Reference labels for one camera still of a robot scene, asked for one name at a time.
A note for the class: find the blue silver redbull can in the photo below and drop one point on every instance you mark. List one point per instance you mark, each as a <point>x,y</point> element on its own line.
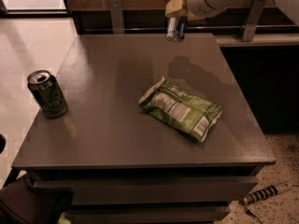
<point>176,28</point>

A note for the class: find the green soda can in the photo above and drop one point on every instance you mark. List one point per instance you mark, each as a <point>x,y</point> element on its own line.
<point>47,93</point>

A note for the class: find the green chip bag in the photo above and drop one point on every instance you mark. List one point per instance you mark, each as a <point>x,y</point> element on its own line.
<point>180,110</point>

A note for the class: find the grey drawer cabinet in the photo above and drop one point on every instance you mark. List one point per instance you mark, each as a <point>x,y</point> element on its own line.
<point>123,165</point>

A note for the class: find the striped tool on floor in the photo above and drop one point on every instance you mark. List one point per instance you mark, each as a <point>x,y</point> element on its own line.
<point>266,193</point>

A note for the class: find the dark chair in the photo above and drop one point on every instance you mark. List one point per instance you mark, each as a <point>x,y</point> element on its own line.
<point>22,203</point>

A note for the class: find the metal rail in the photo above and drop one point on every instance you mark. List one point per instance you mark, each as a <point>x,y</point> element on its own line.
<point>228,30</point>

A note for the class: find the left metal bracket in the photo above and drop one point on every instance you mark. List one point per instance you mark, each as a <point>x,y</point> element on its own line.
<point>116,15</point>

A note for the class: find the metal bracket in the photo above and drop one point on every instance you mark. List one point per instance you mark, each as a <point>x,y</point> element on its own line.
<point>255,13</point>
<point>116,15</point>

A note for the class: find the right metal bracket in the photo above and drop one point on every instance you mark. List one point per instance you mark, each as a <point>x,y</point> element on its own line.
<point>255,13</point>

